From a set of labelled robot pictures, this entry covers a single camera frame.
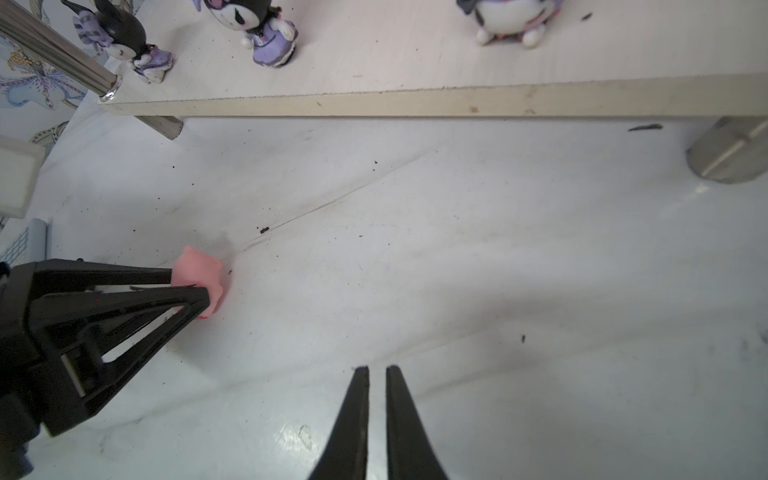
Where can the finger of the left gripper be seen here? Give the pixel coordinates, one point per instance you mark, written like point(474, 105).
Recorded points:
point(74, 333)

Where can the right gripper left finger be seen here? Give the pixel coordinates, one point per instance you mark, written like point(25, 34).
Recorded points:
point(346, 451)

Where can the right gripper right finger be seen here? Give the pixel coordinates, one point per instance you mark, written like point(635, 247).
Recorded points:
point(409, 452)

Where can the Kuromi figure black purple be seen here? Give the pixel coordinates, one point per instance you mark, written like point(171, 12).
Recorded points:
point(122, 36)

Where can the white two-tier shelf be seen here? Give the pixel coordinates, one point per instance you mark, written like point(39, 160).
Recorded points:
point(614, 59)

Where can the pink toy cluster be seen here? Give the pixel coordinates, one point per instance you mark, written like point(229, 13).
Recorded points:
point(195, 268)

